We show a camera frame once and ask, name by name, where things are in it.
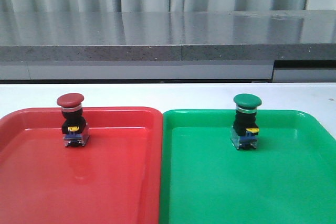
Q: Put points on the grey granite counter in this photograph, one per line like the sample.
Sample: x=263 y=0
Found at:
x=98 y=47

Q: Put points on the green plastic tray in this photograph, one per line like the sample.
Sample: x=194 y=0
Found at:
x=288 y=178

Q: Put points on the red mushroom push button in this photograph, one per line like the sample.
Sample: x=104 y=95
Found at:
x=75 y=129

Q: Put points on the red plastic tray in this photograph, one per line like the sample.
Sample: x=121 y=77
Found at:
x=114 y=178

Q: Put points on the green mushroom push button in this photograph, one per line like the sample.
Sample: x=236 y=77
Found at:
x=244 y=132

